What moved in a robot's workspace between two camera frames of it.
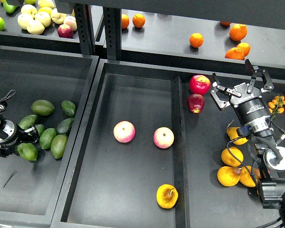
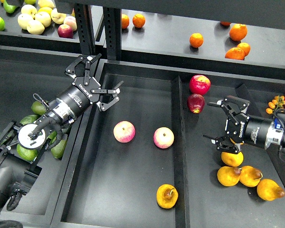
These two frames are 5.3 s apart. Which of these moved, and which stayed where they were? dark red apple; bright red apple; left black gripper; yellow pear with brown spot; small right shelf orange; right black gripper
Moved: left black gripper; right black gripper
Stayed: dark red apple; small right shelf orange; bright red apple; yellow pear with brown spot
